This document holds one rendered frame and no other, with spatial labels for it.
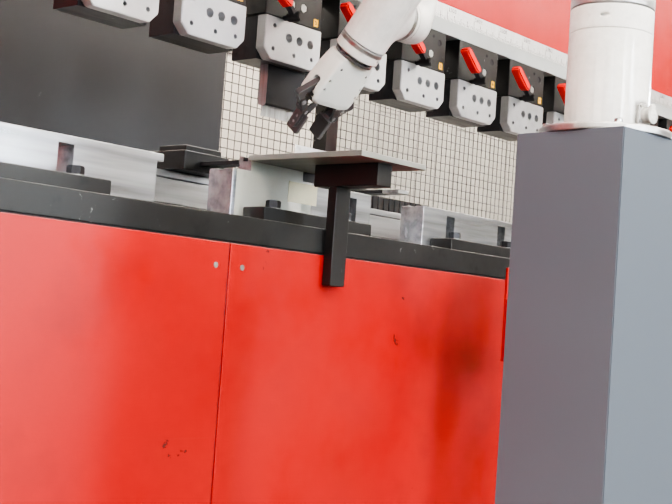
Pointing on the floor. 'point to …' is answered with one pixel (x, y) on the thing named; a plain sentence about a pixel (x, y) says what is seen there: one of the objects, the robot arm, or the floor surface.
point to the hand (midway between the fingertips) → (308, 124)
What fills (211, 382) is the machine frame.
